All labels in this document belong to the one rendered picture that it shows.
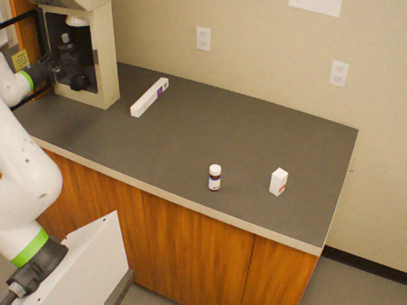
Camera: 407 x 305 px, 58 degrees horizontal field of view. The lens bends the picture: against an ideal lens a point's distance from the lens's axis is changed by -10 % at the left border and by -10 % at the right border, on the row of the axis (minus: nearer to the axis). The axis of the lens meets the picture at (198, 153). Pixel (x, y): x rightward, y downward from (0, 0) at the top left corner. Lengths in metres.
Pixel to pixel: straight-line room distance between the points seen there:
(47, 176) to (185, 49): 1.20
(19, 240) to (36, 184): 0.17
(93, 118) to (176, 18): 0.60
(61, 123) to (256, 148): 0.83
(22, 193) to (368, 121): 1.42
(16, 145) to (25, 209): 0.15
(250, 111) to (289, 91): 0.20
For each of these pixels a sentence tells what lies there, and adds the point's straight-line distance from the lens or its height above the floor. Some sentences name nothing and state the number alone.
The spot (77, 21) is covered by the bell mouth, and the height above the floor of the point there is 1.34.
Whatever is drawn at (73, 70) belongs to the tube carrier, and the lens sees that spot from 1.75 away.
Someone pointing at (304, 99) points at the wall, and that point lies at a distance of 1.83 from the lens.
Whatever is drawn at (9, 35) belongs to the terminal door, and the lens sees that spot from 1.74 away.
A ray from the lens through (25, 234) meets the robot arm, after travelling 1.02.
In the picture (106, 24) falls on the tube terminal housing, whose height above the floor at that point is 1.32.
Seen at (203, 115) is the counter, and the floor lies 0.94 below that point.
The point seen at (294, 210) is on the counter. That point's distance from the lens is 1.37.
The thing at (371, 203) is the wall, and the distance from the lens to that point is 2.11.
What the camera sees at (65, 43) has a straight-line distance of 1.71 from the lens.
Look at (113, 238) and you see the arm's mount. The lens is 1.04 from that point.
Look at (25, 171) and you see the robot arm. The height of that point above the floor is 1.35.
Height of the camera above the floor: 1.94
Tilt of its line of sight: 41 degrees down
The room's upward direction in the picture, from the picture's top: 1 degrees clockwise
